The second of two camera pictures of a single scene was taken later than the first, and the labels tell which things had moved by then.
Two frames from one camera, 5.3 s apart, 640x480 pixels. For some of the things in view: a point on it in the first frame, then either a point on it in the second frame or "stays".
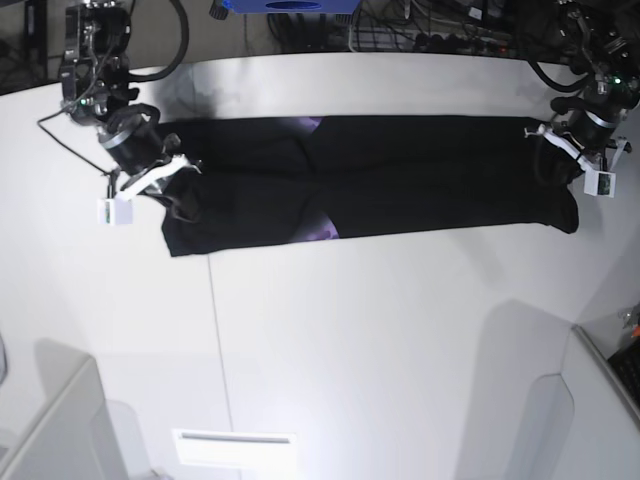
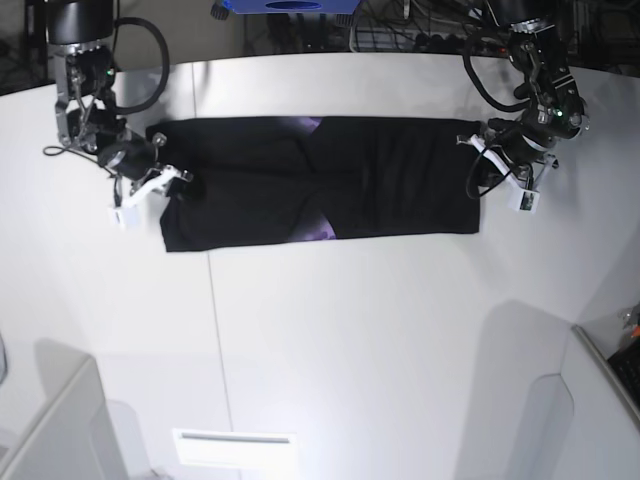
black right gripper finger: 554,165 -> 487,173
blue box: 291,7 stays
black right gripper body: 592,118 -> 516,144
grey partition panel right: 579,424 stays
